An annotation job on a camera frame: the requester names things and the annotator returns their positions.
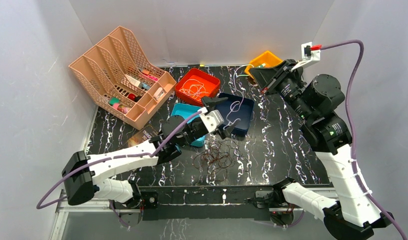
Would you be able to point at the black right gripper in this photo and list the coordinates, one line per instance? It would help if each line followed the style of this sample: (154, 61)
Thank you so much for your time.
(268, 79)

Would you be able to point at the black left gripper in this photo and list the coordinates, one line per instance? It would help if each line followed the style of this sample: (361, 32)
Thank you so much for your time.
(199, 124)

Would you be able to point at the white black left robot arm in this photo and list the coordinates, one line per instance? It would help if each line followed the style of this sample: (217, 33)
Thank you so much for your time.
(90, 176)

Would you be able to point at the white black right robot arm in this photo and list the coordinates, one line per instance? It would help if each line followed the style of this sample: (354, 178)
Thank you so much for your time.
(353, 215)

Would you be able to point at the navy blue square tray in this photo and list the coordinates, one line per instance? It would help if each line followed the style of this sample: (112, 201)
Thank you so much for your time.
(236, 107)

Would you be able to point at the green white tube in bin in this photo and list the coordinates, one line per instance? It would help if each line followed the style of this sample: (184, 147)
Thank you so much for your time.
(261, 65)

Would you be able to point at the yellow plastic bin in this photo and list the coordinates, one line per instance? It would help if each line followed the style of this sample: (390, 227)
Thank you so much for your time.
(267, 58)

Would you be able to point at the cyan square tray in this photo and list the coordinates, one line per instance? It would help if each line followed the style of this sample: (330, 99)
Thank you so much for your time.
(185, 110)

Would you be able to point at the red square tray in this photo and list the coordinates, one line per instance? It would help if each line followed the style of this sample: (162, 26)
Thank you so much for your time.
(195, 85)

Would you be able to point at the pink marker in organizer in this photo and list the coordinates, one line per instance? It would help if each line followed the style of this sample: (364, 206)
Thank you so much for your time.
(148, 74)

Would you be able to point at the three days to see book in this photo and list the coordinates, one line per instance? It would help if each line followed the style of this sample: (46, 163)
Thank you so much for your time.
(142, 135)

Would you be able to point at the white box in organizer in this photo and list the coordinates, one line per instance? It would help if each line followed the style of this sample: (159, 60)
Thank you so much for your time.
(133, 81)

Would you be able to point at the red ball in organizer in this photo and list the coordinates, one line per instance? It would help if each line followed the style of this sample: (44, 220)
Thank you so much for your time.
(132, 97)

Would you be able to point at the peach plastic file organizer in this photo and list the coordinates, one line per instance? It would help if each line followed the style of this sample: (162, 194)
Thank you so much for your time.
(101, 71)

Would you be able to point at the green pink tape rolls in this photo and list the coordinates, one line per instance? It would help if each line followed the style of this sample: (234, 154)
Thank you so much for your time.
(118, 105)

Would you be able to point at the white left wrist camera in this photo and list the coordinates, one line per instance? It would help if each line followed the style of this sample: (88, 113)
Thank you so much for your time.
(211, 120)

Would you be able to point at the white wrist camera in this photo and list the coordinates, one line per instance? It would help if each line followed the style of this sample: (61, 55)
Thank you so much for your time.
(310, 53)
(211, 120)

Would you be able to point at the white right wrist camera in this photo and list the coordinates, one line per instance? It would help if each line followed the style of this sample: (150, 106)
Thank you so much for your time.
(310, 53)

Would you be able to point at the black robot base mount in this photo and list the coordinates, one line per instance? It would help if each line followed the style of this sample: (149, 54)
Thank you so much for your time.
(255, 202)

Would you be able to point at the aluminium frame rail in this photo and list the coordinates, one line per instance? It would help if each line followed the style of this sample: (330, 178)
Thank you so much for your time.
(91, 205)

